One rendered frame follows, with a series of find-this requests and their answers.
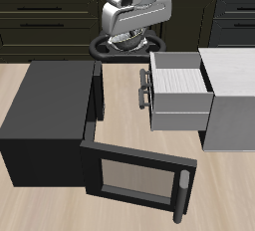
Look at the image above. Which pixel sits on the white cabinet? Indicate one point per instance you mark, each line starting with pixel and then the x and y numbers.
pixel 229 102

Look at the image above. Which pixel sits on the white cabinet drawer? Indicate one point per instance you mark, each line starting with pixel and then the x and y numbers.
pixel 181 109

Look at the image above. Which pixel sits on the black microwave oven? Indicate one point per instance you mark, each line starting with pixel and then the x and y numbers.
pixel 46 115

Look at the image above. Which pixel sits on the grey kitchen cupboard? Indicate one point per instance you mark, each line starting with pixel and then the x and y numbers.
pixel 234 22

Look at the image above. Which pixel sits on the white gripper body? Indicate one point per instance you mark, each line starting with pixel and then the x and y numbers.
pixel 132 17

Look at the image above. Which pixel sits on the flat black base plate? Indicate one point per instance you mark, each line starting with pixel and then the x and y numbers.
pixel 96 49

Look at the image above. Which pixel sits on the dark kitchen cupboards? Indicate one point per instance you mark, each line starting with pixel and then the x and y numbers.
pixel 50 29

